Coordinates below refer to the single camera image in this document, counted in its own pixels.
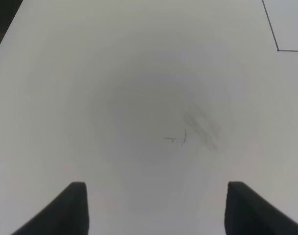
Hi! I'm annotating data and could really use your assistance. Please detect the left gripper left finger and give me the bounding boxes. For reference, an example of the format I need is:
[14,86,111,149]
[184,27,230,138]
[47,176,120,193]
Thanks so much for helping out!
[13,182,90,235]

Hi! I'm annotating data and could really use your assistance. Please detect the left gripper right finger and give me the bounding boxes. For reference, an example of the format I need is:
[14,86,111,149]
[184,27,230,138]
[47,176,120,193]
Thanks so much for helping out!
[224,182,298,235]

